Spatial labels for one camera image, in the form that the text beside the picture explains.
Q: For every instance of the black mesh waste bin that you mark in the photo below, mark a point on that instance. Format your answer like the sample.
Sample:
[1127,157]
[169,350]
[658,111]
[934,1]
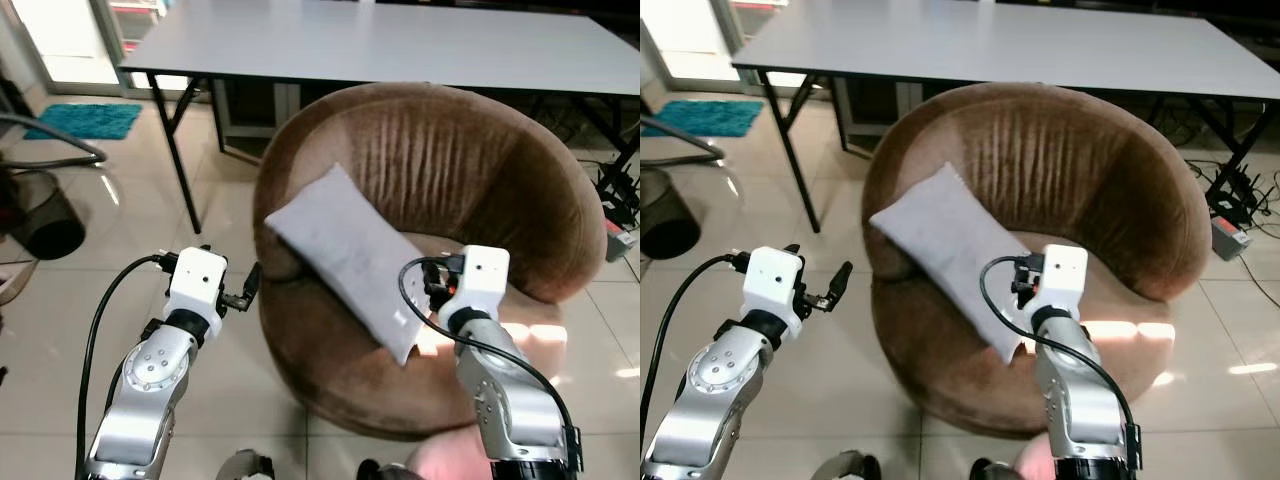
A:
[45,225]
[665,225]

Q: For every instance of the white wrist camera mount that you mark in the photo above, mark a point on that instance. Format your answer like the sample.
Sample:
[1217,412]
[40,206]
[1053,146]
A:
[772,280]
[195,280]
[1062,275]
[478,278]

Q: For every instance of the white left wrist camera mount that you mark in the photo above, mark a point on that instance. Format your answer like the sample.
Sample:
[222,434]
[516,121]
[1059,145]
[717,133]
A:
[195,280]
[772,280]

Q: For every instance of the robot right leg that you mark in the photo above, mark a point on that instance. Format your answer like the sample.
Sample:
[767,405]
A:
[990,470]
[380,470]

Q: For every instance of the brown round sofa chair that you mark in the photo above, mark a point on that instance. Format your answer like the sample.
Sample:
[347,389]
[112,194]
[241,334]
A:
[1050,160]
[450,160]

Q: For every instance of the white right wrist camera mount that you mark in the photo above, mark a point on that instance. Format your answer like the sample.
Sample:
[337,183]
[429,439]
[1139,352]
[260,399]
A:
[1062,275]
[478,278]

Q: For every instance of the teal shaggy floor mat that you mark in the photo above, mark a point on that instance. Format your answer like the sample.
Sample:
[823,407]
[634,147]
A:
[85,120]
[705,118]

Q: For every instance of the black charger box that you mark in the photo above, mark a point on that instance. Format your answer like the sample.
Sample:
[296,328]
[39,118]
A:
[1240,195]
[620,195]

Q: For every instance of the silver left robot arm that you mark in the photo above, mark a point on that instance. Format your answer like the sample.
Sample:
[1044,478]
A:
[715,385]
[150,385]

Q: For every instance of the grey folding table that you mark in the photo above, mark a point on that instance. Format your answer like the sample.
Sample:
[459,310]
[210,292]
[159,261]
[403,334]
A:
[400,45]
[1000,45]

